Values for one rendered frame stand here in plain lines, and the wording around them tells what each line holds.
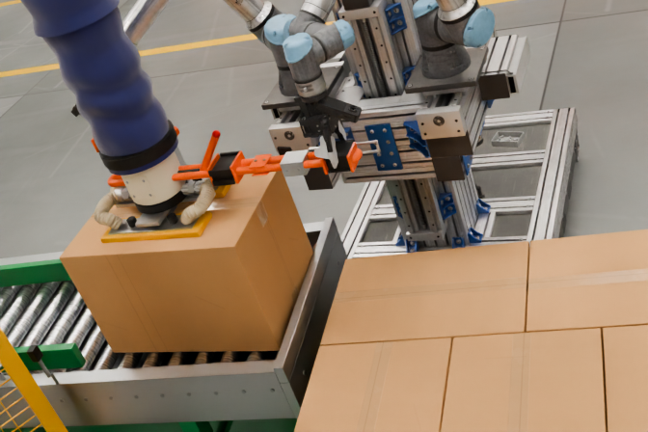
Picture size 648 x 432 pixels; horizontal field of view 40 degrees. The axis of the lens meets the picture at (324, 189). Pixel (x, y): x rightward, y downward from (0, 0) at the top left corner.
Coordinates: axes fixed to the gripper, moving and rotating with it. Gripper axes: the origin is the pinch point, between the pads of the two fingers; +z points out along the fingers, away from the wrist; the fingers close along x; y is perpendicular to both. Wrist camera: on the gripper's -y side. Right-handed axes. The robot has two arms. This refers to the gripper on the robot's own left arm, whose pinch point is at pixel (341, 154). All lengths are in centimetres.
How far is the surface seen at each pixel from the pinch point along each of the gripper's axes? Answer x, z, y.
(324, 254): -20, 49, 27
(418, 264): -18, 54, -5
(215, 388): 34, 54, 46
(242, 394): 34, 57, 39
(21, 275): -15, 48, 148
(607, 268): -12, 54, -62
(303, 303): 6, 47, 25
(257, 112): -233, 107, 153
